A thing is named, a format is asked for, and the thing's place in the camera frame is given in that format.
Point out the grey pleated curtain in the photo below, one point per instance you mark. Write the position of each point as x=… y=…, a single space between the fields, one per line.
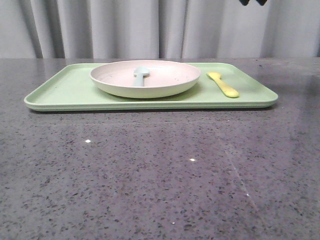
x=152 y=29

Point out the light green rectangular tray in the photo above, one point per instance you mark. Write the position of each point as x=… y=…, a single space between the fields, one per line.
x=72 y=89

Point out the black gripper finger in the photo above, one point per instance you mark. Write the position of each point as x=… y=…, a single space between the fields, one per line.
x=261 y=2
x=244 y=2

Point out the beige round plate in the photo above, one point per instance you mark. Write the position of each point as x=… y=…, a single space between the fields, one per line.
x=165 y=78

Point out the yellow fork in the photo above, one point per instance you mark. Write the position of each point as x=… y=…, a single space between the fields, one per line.
x=226 y=89

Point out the pale blue spoon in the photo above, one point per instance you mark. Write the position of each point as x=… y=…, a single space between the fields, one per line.
x=139 y=73

